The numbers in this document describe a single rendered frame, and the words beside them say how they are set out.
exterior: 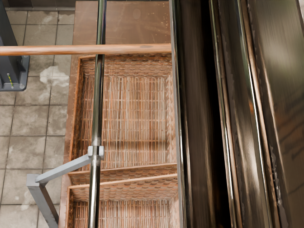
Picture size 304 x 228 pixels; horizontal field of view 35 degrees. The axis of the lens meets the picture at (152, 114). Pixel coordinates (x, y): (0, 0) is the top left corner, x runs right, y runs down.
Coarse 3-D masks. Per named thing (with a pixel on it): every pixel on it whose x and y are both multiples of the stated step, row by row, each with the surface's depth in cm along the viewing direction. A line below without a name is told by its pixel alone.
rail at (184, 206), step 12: (180, 24) 130; (180, 36) 128; (180, 48) 126; (180, 60) 124; (180, 72) 122; (180, 84) 120; (180, 96) 118; (180, 108) 117; (180, 120) 115; (180, 132) 114; (180, 144) 112; (180, 156) 111; (180, 168) 110; (192, 216) 104
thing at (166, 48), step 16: (0, 48) 152; (16, 48) 152; (32, 48) 152; (48, 48) 153; (64, 48) 153; (80, 48) 153; (96, 48) 153; (112, 48) 153; (128, 48) 154; (144, 48) 154; (160, 48) 154
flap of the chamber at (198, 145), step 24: (192, 0) 138; (192, 24) 134; (192, 48) 129; (192, 72) 125; (192, 96) 122; (216, 96) 123; (192, 120) 118; (216, 120) 120; (192, 144) 115; (216, 144) 116; (192, 168) 112; (216, 168) 113; (192, 192) 109; (216, 192) 110; (216, 216) 107
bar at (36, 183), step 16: (96, 64) 155; (96, 80) 152; (96, 96) 149; (96, 112) 146; (96, 128) 143; (96, 144) 141; (80, 160) 145; (96, 160) 138; (32, 176) 159; (48, 176) 154; (96, 176) 136; (32, 192) 163; (96, 192) 134; (48, 208) 177; (96, 208) 131; (48, 224) 194; (96, 224) 129
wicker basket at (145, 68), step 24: (120, 72) 220; (144, 72) 220; (168, 72) 220; (120, 96) 218; (168, 96) 217; (72, 120) 195; (120, 120) 211; (144, 120) 212; (168, 120) 211; (72, 144) 189; (120, 144) 206; (144, 144) 206; (168, 144) 206; (120, 168) 179; (144, 168) 178; (168, 168) 179
